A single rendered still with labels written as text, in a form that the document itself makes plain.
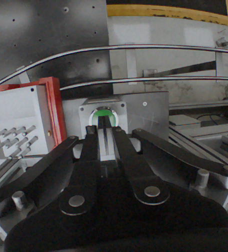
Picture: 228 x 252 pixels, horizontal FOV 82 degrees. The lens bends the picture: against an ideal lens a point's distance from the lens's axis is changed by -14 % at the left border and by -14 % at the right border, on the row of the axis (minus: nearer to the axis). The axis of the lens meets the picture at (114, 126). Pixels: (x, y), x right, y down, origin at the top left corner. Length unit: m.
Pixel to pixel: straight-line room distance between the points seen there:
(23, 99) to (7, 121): 0.05
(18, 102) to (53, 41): 0.39
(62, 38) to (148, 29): 0.93
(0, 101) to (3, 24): 0.49
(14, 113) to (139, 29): 1.24
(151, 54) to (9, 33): 1.05
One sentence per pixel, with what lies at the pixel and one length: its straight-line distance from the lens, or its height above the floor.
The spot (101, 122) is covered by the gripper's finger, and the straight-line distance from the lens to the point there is 0.18.
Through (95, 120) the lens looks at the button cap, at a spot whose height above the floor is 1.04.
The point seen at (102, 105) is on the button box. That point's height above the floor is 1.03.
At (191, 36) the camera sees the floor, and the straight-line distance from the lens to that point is 1.59.
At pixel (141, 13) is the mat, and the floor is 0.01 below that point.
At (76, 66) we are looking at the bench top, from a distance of 0.60.
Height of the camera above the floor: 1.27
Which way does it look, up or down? 75 degrees down
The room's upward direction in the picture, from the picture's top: 160 degrees clockwise
